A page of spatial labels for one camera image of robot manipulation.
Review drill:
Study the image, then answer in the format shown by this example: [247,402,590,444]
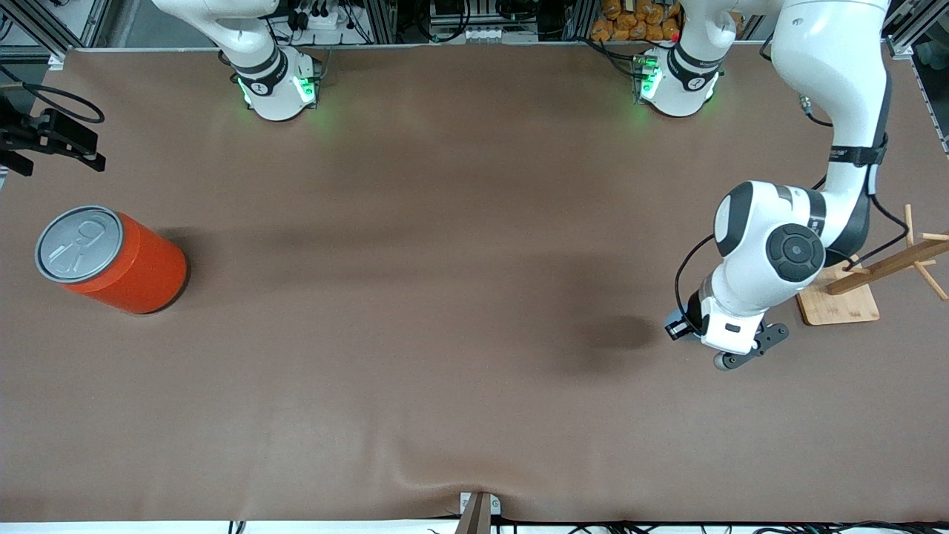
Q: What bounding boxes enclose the wooden cup rack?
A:
[797,204,949,326]

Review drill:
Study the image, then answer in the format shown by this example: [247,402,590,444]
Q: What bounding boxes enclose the white power strip black plugs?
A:
[289,0,351,29]

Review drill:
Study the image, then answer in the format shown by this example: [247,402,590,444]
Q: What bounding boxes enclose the aluminium post with bracket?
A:
[454,492,502,534]

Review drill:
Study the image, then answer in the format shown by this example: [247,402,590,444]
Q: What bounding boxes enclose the brown table cloth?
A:
[0,43,949,524]

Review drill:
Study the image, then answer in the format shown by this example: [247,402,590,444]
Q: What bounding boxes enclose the aluminium frame profile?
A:
[0,0,101,71]
[887,0,949,60]

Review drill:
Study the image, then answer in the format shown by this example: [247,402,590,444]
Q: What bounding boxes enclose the orange packaged goods pile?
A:
[591,0,683,42]

